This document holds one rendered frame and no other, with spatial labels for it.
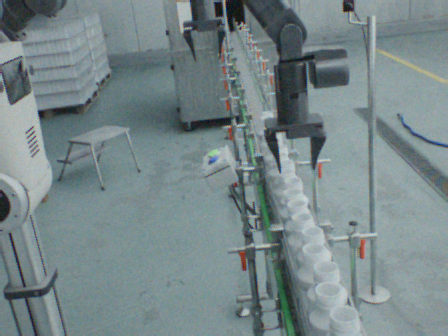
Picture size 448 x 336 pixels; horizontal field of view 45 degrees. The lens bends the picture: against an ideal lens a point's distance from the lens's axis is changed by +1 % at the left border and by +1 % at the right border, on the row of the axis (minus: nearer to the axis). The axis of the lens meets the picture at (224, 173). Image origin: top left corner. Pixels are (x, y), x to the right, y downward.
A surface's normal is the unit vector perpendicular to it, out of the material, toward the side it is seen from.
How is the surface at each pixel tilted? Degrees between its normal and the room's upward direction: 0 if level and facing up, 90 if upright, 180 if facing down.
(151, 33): 90
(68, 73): 90
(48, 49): 90
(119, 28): 90
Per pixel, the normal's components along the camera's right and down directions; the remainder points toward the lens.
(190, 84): 0.02, 0.36
